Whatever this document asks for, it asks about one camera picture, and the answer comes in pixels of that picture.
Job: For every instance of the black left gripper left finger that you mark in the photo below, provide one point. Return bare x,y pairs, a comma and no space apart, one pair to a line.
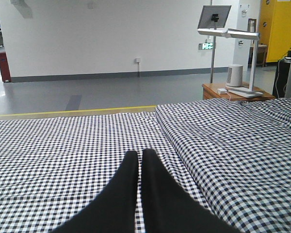
113,209

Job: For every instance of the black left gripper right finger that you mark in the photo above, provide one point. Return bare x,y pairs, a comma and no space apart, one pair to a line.
167,208

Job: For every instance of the black white checkered bed sheet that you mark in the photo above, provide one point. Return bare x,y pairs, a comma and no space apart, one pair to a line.
52,168

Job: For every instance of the white desk lamp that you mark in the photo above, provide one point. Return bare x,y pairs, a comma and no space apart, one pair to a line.
242,56

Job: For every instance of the checkered duvet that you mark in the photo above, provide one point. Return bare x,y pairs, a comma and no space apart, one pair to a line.
240,160

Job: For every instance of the white power adapter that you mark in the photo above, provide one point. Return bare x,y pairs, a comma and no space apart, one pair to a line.
221,91

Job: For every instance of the checkered pillow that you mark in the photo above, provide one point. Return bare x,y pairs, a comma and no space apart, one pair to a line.
277,110

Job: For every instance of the red bin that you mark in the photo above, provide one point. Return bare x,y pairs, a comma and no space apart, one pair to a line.
4,68

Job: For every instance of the monitor on pole stand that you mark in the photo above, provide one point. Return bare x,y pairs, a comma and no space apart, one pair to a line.
211,23

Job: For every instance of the yellow cabinet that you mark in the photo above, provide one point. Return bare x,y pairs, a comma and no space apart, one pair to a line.
275,28

